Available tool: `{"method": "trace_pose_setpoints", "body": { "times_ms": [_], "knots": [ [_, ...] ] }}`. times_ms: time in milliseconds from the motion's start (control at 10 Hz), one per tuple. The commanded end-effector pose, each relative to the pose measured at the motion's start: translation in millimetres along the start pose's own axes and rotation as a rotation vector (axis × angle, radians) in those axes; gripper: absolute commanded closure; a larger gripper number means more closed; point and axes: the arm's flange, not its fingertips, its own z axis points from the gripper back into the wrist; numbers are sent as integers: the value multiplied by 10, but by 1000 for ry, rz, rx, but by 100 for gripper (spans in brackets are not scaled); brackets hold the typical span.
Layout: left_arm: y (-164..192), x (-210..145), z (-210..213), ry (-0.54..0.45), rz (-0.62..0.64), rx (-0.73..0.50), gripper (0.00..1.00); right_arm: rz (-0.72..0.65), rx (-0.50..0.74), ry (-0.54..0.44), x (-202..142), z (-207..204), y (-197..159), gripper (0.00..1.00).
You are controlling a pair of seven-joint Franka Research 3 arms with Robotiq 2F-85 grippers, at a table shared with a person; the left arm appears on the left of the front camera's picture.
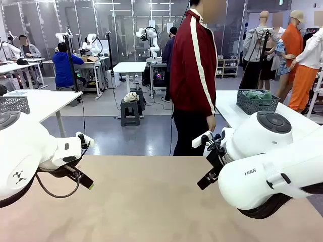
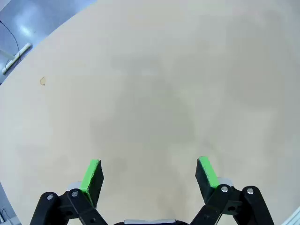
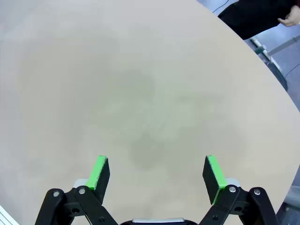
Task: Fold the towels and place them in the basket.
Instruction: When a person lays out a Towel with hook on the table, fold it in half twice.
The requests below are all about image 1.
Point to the person in dark hoodie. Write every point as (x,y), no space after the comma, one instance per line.
(167,50)

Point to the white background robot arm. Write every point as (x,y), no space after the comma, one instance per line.
(12,49)
(154,48)
(93,43)

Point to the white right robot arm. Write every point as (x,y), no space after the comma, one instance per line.
(265,176)

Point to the open cardboard box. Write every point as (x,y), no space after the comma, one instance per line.
(88,59)

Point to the grey perforated plastic basket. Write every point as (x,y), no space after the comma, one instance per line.
(15,104)
(255,107)

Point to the white standing desk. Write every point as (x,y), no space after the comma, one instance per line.
(130,66)

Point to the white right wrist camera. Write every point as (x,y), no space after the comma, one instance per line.
(200,140)

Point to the computer with coloured lights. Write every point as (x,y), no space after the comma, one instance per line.
(159,75)

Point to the dark plastic stool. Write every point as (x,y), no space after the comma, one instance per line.
(141,98)

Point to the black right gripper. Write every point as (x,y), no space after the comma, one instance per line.
(217,156)

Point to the person in blue jacket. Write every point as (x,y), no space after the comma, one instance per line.
(63,68)

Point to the mannequin in orange shirt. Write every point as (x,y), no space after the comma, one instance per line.
(294,43)

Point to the white metal rack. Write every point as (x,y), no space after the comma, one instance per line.
(316,95)

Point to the wooden shelf with bottles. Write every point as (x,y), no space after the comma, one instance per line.
(227,71)

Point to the flat white box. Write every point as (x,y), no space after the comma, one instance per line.
(15,92)

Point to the mannequin in white top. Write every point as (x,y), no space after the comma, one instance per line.
(311,50)

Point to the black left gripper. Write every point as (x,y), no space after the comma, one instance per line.
(55,172)

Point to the person's right forearm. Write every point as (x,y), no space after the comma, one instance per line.
(208,100)

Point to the white frame workbench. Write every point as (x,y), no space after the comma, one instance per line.
(96,64)

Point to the black camera stand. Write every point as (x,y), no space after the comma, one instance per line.
(71,65)
(110,53)

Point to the black tripod with camera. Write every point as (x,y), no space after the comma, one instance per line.
(263,50)

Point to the long white desk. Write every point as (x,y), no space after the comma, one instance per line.
(15,66)

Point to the figure in floral dress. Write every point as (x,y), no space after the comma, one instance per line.
(281,48)

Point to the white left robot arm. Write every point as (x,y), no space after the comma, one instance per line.
(25,151)

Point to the person in grey jacket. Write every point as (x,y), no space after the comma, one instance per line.
(30,51)

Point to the person in maroon jacket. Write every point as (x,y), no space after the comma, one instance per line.
(189,63)

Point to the person's right hand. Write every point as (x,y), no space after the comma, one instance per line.
(212,123)

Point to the beige crumpled cloth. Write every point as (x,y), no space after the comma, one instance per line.
(131,97)

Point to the black cap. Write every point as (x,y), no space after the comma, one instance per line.
(22,61)

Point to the grey plastic step stool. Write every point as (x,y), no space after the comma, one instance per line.
(126,104)

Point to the mannequin in grey hoodie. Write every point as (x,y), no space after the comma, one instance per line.
(255,43)

